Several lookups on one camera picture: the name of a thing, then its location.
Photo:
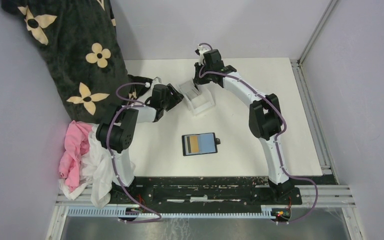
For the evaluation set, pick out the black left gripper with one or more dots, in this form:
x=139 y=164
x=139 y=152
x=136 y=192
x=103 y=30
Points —
x=176 y=97

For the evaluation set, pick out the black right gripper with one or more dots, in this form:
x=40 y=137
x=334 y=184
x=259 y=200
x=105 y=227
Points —
x=197 y=79

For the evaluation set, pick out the clear plastic card box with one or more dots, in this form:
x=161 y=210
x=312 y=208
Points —
x=200 y=104

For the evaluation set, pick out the white magnetic stripe card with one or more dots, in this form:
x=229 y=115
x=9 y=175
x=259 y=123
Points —
x=188 y=145

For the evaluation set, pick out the gold VIP card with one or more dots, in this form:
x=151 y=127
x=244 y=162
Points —
x=194 y=144

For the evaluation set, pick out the black card holder wallet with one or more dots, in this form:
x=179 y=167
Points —
x=208 y=144

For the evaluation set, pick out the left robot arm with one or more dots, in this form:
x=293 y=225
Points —
x=117 y=128

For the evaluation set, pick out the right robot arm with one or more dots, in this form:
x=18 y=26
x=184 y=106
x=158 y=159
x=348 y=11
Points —
x=265 y=120

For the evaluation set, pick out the stack of grey cards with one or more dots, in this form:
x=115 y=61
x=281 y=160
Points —
x=190 y=90

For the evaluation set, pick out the pink cloth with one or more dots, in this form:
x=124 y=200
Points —
x=76 y=144

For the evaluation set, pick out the white cloth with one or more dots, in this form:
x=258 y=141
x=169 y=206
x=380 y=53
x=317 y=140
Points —
x=96 y=170

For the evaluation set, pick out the black floral plush blanket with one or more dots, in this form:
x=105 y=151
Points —
x=78 y=41

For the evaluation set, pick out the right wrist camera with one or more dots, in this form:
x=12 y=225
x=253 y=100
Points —
x=200 y=52

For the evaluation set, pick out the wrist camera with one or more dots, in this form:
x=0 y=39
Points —
x=200 y=52
x=154 y=80

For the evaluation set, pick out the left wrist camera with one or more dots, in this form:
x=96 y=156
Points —
x=154 y=80

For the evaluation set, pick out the aluminium frame rail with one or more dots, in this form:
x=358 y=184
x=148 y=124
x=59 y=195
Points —
x=349 y=211

